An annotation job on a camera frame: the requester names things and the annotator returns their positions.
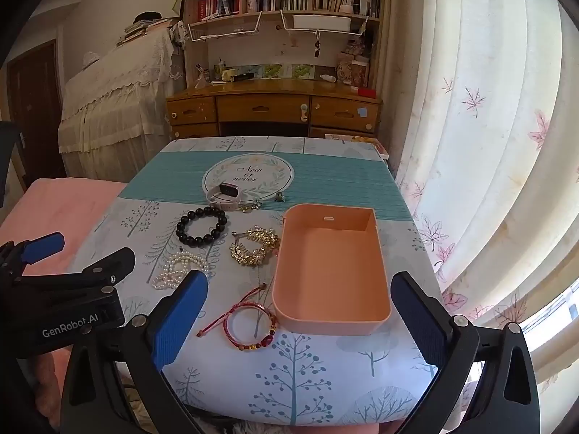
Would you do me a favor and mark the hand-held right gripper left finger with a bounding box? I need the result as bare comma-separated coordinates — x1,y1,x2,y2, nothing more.
60,269,210,434

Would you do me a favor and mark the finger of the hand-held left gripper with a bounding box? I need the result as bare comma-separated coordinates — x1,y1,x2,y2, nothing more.
0,231,65,281
9,247,136,299

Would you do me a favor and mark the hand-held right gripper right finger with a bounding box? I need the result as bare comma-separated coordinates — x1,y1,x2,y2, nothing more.
390,271,541,434

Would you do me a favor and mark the red woven string bracelet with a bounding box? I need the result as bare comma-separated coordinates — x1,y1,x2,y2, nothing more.
196,283,269,338

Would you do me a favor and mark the black bead bracelet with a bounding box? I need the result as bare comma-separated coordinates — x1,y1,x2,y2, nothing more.
176,207,228,247

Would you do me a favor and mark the pink plastic box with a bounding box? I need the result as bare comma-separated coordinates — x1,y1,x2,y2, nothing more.
272,203,392,336

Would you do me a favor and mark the gold pearl hair claw clip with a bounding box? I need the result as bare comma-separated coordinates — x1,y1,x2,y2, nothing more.
229,225,282,267

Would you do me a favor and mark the pink blanket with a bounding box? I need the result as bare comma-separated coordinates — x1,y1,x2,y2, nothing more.
0,178,130,430

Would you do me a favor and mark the dark chair back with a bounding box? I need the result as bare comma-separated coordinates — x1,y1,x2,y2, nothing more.
0,120,24,211

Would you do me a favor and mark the brown wooden door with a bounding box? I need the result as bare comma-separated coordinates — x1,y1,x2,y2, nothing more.
6,40,63,182

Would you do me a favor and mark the white lace cover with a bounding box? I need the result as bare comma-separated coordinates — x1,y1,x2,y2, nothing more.
58,20,187,182

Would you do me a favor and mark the tree print tablecloth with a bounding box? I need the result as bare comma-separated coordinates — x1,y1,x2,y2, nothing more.
68,136,445,426

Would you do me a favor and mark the stack of books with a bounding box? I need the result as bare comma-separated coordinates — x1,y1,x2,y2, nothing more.
117,11,179,47

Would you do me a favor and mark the floral storage box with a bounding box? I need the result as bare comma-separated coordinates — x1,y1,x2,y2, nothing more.
336,52,370,88

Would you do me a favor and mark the wooden bookshelf hutch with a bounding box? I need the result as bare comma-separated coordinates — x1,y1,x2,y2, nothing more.
182,0,386,83

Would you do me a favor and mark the row of red books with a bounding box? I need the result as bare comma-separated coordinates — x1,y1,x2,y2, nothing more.
198,0,241,21

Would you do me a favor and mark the white plastic tray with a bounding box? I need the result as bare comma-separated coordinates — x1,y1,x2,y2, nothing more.
292,14,353,31

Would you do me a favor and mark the row of pale books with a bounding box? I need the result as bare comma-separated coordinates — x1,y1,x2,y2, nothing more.
314,0,381,17

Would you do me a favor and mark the white wire basket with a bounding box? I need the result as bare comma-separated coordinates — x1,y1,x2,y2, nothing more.
280,8,370,38
187,11,264,41

